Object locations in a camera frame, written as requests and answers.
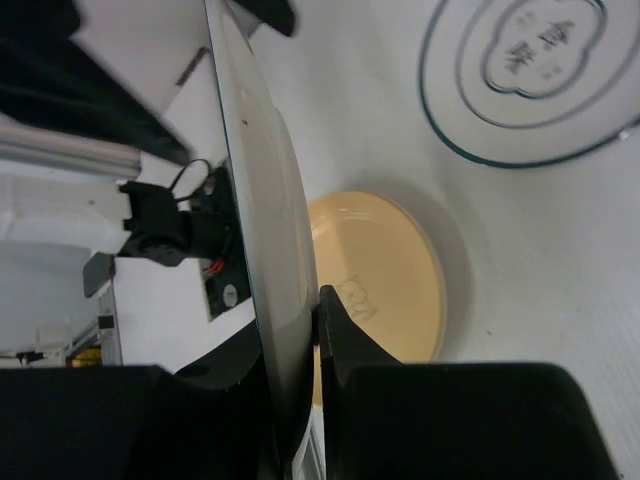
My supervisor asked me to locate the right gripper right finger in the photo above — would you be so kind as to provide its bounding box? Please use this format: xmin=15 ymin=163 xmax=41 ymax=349
xmin=318 ymin=286 xmax=619 ymax=479

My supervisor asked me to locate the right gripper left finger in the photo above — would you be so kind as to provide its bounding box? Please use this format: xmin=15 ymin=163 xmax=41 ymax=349
xmin=1 ymin=325 xmax=266 ymax=479

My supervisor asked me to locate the cream plate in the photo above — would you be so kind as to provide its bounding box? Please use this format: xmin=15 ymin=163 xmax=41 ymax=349
xmin=388 ymin=188 xmax=473 ymax=361

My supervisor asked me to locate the tan rimmed patterned plate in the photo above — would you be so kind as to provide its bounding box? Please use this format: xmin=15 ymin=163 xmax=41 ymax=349
xmin=309 ymin=191 xmax=446 ymax=363

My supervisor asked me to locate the green rimmed lettered plate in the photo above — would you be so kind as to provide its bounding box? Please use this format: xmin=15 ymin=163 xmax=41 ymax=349
xmin=205 ymin=1 xmax=318 ymax=479

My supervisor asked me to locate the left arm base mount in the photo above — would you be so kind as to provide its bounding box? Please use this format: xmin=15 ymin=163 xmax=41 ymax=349
xmin=118 ymin=165 xmax=251 ymax=319

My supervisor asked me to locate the aluminium front rail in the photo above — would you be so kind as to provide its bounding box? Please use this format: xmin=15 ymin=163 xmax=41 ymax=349
xmin=1 ymin=122 xmax=141 ymax=179

